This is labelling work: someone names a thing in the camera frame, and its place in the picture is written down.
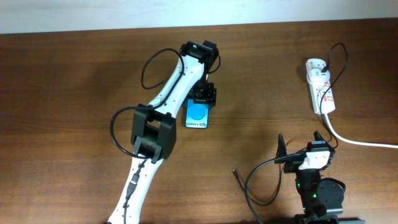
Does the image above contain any blue Galaxy smartphone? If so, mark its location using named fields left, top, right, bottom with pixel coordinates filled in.
left=185, top=99, right=209, bottom=129

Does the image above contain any black charging cable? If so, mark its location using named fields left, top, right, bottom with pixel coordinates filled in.
left=231, top=42, right=349, bottom=207

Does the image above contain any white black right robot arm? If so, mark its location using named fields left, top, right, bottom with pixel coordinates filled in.
left=276, top=131, right=346, bottom=223

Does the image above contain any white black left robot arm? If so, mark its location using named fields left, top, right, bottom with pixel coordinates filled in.
left=108, top=40, right=221, bottom=224

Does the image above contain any white USB charger adapter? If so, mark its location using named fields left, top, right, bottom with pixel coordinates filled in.
left=307, top=68, right=330, bottom=84

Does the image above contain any white power strip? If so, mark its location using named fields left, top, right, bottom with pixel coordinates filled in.
left=305, top=58, right=335, bottom=114

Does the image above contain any white power strip cord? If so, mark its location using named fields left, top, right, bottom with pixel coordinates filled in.
left=323, top=112, right=398, bottom=149

